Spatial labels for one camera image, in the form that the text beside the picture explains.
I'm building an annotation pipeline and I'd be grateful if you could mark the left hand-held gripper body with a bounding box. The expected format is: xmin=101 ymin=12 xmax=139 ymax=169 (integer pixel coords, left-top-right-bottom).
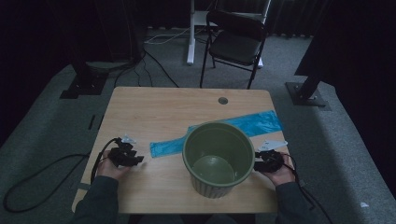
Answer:
xmin=107 ymin=133 xmax=138 ymax=168

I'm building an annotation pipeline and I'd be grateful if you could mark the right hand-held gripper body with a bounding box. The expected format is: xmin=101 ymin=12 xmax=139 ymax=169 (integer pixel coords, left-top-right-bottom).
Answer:
xmin=258 ymin=139 xmax=289 ymax=174

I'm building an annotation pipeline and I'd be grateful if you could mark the blue plastic bag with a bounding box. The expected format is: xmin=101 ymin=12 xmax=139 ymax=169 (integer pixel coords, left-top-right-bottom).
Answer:
xmin=149 ymin=110 xmax=284 ymax=159

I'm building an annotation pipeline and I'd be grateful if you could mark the green plastic bin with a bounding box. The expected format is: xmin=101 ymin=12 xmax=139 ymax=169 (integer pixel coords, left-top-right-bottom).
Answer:
xmin=181 ymin=121 xmax=257 ymax=200

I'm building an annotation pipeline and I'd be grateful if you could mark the person's right hand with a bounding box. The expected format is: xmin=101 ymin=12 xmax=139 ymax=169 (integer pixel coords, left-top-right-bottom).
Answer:
xmin=263 ymin=153 xmax=296 ymax=187

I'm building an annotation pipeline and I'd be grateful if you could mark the person's left hand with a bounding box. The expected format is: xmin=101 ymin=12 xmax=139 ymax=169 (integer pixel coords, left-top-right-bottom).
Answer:
xmin=96 ymin=149 xmax=134 ymax=181

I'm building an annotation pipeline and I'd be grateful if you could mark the black square stand base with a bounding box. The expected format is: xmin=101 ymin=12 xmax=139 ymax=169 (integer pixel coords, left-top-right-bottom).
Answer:
xmin=59 ymin=60 xmax=108 ymax=100

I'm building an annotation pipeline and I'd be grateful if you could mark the grey round stand base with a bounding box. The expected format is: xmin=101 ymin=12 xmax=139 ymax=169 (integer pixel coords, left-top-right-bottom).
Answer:
xmin=85 ymin=60 xmax=138 ymax=74

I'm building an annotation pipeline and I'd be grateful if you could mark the black folding chair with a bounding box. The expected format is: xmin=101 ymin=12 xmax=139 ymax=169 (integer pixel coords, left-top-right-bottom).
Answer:
xmin=199 ymin=9 xmax=269 ymax=91

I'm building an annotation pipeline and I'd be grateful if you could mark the black curtain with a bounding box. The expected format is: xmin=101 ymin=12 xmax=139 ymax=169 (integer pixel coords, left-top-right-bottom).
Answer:
xmin=293 ymin=0 xmax=396 ymax=188

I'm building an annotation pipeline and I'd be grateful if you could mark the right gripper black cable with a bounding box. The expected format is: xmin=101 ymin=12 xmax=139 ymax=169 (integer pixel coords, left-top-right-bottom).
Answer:
xmin=281 ymin=152 xmax=334 ymax=224

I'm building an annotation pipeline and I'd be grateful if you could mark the black stand base with post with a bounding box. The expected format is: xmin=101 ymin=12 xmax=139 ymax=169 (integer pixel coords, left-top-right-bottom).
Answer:
xmin=285 ymin=76 xmax=328 ymax=108

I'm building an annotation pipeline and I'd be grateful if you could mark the black floor cable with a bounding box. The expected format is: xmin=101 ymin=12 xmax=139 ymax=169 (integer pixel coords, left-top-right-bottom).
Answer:
xmin=113 ymin=60 xmax=145 ymax=88
xmin=143 ymin=49 xmax=180 ymax=88

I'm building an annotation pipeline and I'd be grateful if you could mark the white floor cable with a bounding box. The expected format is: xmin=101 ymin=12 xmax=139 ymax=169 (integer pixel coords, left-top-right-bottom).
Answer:
xmin=144 ymin=27 xmax=208 ymax=45

